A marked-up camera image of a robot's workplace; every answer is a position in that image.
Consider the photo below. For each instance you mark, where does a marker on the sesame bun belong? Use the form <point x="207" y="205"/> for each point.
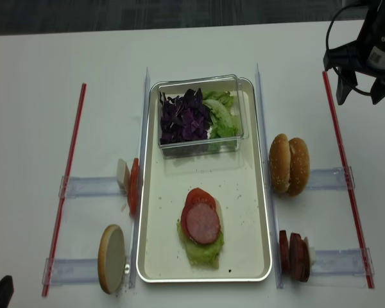
<point x="299" y="168"/>
<point x="279" y="163"/>

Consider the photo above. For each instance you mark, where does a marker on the clear cross rail lower right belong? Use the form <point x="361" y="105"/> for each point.
<point x="351" y="262"/>

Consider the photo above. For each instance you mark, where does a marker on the clear cross rail upper right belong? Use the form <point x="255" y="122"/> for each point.
<point x="337" y="178"/>

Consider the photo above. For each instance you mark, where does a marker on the green lettuce in box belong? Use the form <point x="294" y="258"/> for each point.
<point x="223" y="122"/>

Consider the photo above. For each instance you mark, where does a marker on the purple cabbage shreds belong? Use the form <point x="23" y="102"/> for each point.
<point x="184" y="118"/>

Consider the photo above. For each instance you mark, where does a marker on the white pusher block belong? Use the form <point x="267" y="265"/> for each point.
<point x="123" y="176"/>
<point x="309" y="253"/>

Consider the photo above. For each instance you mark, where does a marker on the red rail strip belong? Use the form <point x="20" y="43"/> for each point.
<point x="343" y="160"/>
<point x="67" y="172"/>

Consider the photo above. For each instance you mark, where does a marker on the standing bun bottom half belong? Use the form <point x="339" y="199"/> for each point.
<point x="111" y="259"/>

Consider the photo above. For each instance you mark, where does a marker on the clear long rail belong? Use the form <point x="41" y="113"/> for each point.
<point x="132" y="276"/>
<point x="272" y="219"/>

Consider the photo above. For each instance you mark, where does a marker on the white pusher block upper left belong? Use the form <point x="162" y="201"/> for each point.
<point x="123" y="176"/>

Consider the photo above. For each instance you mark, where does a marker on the clear long rail right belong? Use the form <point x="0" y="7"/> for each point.
<point x="272" y="219"/>

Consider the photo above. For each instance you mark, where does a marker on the white pusher block lower right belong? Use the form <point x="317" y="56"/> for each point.
<point x="309" y="253"/>

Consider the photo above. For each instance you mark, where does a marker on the dark sausage slice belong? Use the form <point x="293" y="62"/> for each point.
<point x="299" y="258"/>
<point x="284" y="252"/>

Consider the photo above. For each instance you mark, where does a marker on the clear cross rail upper left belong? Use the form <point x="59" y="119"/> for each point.
<point x="77" y="187"/>

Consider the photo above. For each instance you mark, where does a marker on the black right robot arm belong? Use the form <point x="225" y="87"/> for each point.
<point x="374" y="21"/>

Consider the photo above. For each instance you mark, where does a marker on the clear cross rail lower left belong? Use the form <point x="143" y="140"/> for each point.
<point x="59" y="272"/>

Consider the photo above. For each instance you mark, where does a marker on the clear cross rail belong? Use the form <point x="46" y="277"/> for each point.
<point x="59" y="272"/>
<point x="351" y="262"/>
<point x="77" y="187"/>
<point x="337" y="178"/>

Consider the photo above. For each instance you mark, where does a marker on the dark sausage slice right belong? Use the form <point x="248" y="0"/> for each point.
<point x="299" y="258"/>

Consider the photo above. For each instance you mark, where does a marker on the standing tomato slice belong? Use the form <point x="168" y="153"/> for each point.
<point x="132" y="194"/>

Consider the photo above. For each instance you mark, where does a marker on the pink sausage patty slice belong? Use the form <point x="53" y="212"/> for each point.
<point x="203" y="223"/>

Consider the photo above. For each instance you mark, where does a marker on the sesame bun top right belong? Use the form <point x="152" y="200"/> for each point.
<point x="299" y="168"/>

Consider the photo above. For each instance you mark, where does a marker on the right red rail strip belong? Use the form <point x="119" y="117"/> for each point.
<point x="343" y="160"/>

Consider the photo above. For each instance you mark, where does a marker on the cream metal tray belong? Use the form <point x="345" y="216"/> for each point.
<point x="236" y="181"/>

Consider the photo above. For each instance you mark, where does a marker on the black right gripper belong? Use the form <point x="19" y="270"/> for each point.
<point x="364" y="55"/>

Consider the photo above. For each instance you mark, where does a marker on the clear plastic salad box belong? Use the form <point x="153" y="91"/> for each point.
<point x="225" y="83"/>

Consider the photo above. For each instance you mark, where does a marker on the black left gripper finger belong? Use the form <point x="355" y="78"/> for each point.
<point x="6" y="291"/>

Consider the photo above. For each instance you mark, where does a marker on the dark sausage slice left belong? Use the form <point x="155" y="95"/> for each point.
<point x="284" y="252"/>

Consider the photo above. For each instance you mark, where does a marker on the sesame bun top left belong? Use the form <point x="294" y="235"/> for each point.
<point x="279" y="163"/>

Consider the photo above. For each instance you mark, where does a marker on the clear long rail left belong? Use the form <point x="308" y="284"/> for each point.
<point x="132" y="276"/>

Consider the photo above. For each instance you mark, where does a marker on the lettuce leaf on tray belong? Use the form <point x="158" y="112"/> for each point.
<point x="198" y="254"/>

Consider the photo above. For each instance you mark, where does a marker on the left red rail strip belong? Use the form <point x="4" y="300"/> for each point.
<point x="67" y="172"/>

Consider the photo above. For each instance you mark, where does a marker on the tomato slice on tray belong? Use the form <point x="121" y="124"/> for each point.
<point x="195" y="196"/>

